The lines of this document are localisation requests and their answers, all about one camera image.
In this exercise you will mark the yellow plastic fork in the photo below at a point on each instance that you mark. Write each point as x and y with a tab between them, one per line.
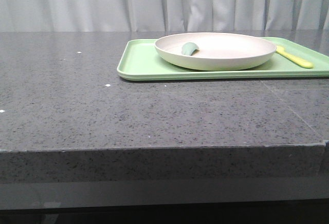
295	59

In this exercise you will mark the cream round plate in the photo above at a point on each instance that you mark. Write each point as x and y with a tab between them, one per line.
217	51

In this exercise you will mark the sage green plastic spoon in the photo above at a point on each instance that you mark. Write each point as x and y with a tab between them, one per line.
189	48

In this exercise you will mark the light green serving tray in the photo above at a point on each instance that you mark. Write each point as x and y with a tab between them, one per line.
141	62

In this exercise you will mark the white pleated curtain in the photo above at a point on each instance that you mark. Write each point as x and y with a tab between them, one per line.
162	15

